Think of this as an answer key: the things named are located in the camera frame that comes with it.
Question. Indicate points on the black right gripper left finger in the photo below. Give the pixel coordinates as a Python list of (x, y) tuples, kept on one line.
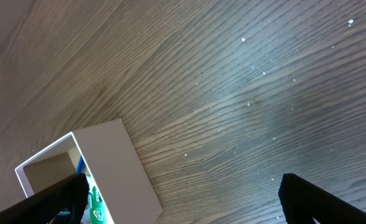
[(63, 202)]

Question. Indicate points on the white cardboard box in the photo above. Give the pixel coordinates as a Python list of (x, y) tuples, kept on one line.
[(112, 165)]

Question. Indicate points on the blue disposable razor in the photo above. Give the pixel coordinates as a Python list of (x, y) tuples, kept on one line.
[(81, 166)]

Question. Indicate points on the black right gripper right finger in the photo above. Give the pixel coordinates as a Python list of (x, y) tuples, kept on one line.
[(304, 202)]

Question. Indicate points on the green white small packet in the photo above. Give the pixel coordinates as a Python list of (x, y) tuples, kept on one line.
[(97, 209)]

